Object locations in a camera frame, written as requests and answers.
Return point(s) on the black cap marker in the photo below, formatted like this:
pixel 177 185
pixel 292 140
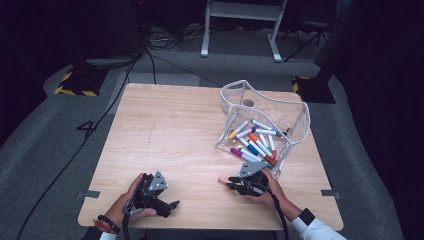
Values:
pixel 266 132

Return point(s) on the yellow cap marker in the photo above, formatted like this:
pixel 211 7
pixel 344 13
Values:
pixel 233 134

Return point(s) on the dark blue cap marker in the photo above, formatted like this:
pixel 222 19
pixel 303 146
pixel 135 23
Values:
pixel 252 150

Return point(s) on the person's left hand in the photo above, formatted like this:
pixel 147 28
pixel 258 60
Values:
pixel 121 210

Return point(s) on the black tripod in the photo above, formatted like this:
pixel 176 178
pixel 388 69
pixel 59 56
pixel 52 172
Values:
pixel 316 25

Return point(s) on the black stand base striped edge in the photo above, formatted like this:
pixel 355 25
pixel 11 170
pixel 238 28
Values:
pixel 316 91

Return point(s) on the white metal stand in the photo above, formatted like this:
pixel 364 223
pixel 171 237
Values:
pixel 205 36

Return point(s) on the purple cap marker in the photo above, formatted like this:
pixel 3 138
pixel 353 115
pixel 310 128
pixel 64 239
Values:
pixel 255 128

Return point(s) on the light blue cap marker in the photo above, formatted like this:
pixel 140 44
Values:
pixel 263 125

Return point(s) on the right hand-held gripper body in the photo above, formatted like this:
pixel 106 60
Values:
pixel 256 183

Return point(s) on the clear plastic pouch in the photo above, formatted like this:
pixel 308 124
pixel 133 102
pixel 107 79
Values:
pixel 266 110

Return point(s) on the brown red cap marker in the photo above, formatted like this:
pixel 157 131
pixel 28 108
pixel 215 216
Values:
pixel 270 160

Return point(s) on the magenta cap marker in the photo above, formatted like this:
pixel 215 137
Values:
pixel 236 151

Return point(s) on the dark green cap marker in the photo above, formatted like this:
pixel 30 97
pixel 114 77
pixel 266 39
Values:
pixel 248 154

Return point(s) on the grey tape piece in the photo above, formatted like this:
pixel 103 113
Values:
pixel 330 193
pixel 90 194

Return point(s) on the pink cap marker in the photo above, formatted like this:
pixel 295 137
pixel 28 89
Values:
pixel 223 180

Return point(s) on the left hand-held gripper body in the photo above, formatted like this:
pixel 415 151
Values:
pixel 158 182

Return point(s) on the person's right hand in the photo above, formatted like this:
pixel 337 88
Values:
pixel 275 196

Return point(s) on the yellow black striped mat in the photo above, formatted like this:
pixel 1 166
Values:
pixel 80 81

